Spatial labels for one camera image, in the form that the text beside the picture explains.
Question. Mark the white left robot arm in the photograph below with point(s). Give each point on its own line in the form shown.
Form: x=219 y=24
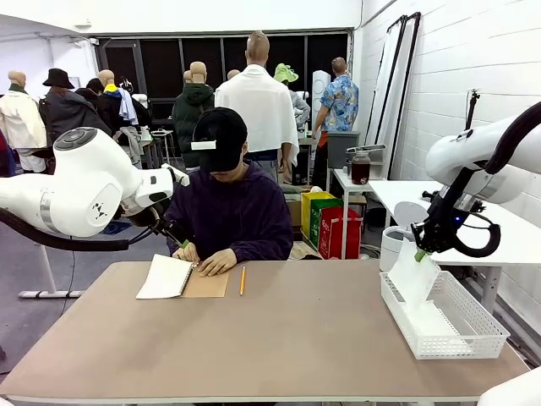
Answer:
x=84 y=190

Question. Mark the small white side table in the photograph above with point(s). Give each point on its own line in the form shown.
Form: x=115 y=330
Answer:
x=340 y=175

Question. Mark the black-framed white panel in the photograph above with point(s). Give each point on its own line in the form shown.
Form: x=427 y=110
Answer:
x=382 y=93
x=408 y=93

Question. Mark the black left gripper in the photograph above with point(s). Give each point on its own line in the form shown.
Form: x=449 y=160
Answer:
x=150 y=219

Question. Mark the grey flat metal object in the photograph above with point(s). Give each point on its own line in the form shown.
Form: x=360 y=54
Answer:
x=367 y=148

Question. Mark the mannequin with black bucket hat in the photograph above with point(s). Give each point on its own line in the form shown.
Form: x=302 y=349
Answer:
x=67 y=114

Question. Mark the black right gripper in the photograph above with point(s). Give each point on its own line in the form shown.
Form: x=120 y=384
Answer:
x=437 y=224

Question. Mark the black window frame wall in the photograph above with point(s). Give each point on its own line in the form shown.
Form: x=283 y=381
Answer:
x=160 y=63

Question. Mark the white metal stool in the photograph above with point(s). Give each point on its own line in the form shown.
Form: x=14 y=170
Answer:
x=162 y=133

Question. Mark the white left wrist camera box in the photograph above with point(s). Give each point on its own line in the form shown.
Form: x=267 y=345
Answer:
x=179 y=175

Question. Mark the brown cardboard box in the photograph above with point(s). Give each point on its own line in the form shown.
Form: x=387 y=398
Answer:
x=296 y=213

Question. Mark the mannequin in blue floral shirt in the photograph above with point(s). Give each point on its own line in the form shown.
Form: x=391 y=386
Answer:
x=340 y=105

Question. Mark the white perforated plastic basket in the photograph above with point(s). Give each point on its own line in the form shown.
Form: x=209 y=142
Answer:
x=465 y=342

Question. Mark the person's right forearm purple sleeve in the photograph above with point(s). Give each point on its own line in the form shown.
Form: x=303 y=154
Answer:
x=172 y=247

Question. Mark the white round trash bin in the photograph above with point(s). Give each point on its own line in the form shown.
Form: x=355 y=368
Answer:
x=391 y=249

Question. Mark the glass jar with dark liquid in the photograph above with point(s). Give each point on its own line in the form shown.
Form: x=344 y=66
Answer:
x=361 y=171

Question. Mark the background person dark hair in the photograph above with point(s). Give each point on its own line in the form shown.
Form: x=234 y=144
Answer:
x=93 y=86

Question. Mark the beige paper bag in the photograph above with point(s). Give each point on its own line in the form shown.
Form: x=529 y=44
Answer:
x=306 y=250

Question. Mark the white tower appliance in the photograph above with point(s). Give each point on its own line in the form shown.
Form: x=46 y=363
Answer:
x=319 y=84

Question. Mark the mannequin black jacket yellow collar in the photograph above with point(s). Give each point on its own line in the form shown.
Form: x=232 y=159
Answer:
x=116 y=110

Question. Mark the mannequin with white towel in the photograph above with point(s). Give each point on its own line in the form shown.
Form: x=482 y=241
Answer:
x=258 y=105

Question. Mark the mannequin in dark puffer jacket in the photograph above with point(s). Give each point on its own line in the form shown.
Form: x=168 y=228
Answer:
x=188 y=118

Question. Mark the black light stand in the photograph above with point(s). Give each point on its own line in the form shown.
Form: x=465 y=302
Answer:
x=472 y=110

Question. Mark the dark red garment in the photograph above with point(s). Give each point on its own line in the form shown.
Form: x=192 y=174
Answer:
x=5 y=156

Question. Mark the light green hat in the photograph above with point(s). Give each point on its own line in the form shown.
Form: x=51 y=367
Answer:
x=285 y=74

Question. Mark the red shopping bag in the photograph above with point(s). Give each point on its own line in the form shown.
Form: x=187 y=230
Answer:
x=334 y=228

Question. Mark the yellow pencil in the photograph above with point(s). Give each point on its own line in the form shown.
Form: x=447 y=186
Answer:
x=242 y=281

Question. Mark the brown spiral notebook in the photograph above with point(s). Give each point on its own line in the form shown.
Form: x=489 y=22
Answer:
x=162 y=279

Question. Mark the yellow shopping bag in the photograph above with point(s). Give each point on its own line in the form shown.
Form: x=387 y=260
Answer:
x=306 y=215

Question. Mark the mannequin in grey hoodie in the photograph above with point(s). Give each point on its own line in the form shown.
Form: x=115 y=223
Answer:
x=300 y=108

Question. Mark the olive green cloth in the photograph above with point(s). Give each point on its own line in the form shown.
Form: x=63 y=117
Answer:
x=296 y=191

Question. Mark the black cap with white label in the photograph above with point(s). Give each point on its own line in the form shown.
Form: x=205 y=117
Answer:
x=224 y=127

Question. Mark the green shopping bag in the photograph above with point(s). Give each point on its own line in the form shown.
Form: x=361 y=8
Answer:
x=315 y=224

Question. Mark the person's left forearm purple sleeve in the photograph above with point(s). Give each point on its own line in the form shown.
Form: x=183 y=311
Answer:
x=266 y=251

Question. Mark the person's left hand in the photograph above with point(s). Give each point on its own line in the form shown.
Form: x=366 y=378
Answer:
x=220 y=262

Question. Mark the mannequin in cream coat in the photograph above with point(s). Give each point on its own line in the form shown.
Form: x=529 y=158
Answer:
x=21 y=118

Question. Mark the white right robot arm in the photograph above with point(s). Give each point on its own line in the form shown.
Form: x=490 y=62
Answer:
x=486 y=148

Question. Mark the bare mannequin head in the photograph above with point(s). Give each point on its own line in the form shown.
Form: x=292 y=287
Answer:
x=187 y=76
x=233 y=74

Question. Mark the person in purple jacket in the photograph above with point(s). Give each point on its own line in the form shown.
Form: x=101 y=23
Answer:
x=236 y=203

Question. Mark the person's right hand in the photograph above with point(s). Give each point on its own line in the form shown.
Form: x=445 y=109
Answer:
x=187 y=254

